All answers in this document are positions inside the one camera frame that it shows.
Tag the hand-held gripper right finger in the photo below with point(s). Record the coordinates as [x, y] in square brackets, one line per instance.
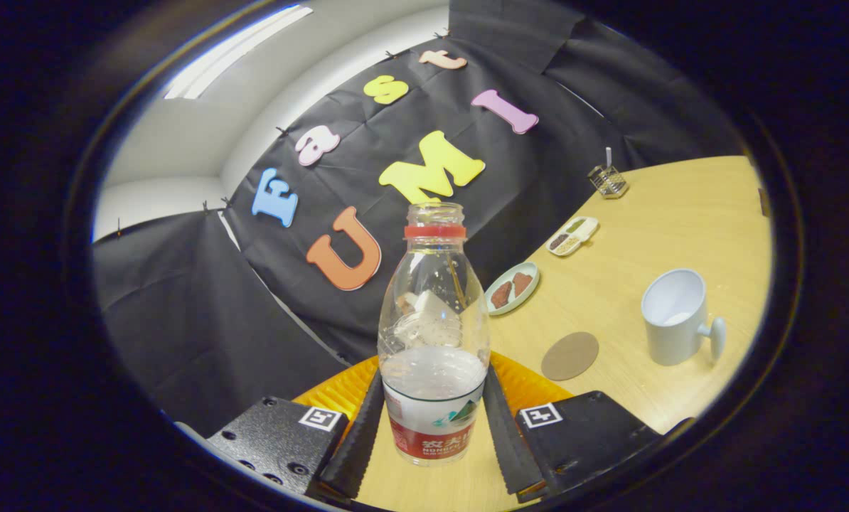
[503, 441]

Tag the black backdrop cloth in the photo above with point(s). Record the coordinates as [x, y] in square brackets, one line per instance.
[183, 320]

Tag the long ceiling light panel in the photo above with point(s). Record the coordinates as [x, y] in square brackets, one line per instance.
[232, 53]

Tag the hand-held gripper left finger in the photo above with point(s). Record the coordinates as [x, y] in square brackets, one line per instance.
[357, 448]

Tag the white divided snack tray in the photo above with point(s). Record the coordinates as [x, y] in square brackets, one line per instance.
[572, 237]

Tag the brown meat piece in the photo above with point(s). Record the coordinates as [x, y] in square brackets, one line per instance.
[501, 294]
[522, 284]

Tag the clear plastic bottle red label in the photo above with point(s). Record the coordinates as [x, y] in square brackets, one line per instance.
[431, 398]

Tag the wooden table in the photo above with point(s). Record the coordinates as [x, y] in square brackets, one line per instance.
[666, 213]

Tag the round brown coaster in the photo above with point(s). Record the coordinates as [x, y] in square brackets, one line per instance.
[570, 355]

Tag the pale green plate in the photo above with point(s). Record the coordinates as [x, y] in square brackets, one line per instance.
[531, 288]

